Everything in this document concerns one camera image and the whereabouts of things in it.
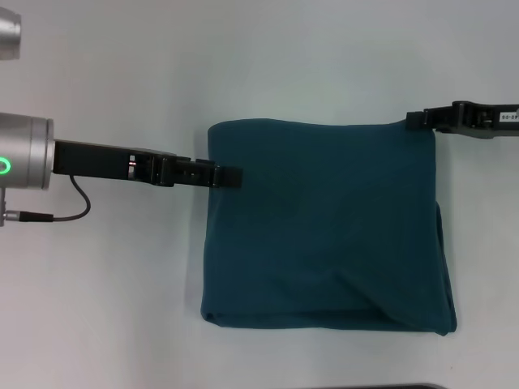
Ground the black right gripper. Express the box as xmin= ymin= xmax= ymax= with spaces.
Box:
xmin=405 ymin=100 xmax=519 ymax=140

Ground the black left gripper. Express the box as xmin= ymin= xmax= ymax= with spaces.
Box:
xmin=51 ymin=139 xmax=244 ymax=190

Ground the teal t-shirt with white print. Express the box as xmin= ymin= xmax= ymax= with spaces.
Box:
xmin=199 ymin=117 xmax=460 ymax=338

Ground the left arm cable with plug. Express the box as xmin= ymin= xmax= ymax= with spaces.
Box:
xmin=0 ymin=173 xmax=92 ymax=229

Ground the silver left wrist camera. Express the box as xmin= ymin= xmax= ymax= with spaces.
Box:
xmin=0 ymin=6 xmax=24 ymax=62

